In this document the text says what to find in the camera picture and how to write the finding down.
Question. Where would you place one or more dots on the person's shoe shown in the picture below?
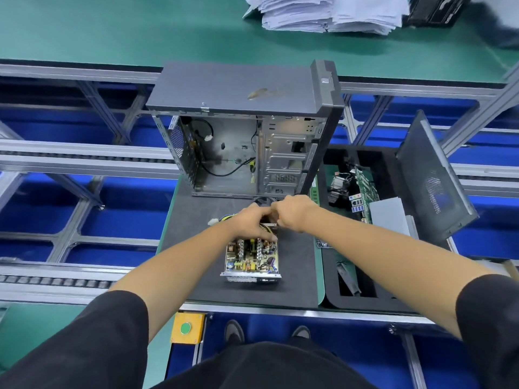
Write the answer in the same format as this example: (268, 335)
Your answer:
(235, 331)
(301, 331)

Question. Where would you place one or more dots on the power supply circuit board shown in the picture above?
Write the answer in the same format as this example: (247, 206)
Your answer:
(251, 257)

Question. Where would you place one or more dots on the green motherboard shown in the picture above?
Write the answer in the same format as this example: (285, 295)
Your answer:
(365, 190)

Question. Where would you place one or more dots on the person's right shoe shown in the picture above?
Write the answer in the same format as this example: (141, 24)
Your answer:
(301, 331)

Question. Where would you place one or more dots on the person's left hand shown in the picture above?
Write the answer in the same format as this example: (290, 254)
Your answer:
(251, 221)

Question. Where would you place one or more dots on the black cardboard box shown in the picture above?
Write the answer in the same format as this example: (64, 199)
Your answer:
(438, 8)

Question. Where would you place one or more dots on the person's left shoe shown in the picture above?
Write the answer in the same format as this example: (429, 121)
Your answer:
(235, 331)

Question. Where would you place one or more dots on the stack of white papers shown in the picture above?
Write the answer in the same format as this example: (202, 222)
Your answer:
(332, 12)

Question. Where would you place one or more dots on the aluminium conveyor frame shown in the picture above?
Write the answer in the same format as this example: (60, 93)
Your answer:
(73, 158)

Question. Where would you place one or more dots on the yellow box with green button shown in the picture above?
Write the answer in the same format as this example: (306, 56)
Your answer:
(188, 327)

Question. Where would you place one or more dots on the hard disk drive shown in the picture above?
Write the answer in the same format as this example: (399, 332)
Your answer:
(496, 267)

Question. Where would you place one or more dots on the person's right forearm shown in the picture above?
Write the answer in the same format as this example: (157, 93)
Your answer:
(405, 267)

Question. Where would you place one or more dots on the clear plastic bag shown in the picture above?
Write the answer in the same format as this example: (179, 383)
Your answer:
(499, 8)

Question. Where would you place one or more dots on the grey computer tower case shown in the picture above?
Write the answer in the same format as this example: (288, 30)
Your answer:
(235, 89)

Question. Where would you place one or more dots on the person's right hand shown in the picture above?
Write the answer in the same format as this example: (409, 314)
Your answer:
(296, 213)

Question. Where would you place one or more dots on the silver optical drive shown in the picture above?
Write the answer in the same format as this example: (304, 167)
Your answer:
(392, 216)

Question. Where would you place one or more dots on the person's black trousers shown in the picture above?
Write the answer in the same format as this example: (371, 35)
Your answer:
(267, 367)

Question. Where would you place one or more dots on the black foam tray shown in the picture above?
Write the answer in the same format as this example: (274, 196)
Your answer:
(377, 302)

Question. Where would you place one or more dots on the processor cooler with fan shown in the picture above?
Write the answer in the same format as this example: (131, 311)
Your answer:
(340, 184)

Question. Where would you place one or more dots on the dark grey case side panel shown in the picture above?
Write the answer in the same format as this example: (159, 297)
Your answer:
(434, 178)

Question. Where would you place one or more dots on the dark grey foam mat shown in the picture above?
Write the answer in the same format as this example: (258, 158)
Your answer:
(191, 231)

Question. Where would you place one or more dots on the person's black shirt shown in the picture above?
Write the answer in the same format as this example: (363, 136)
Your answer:
(81, 344)

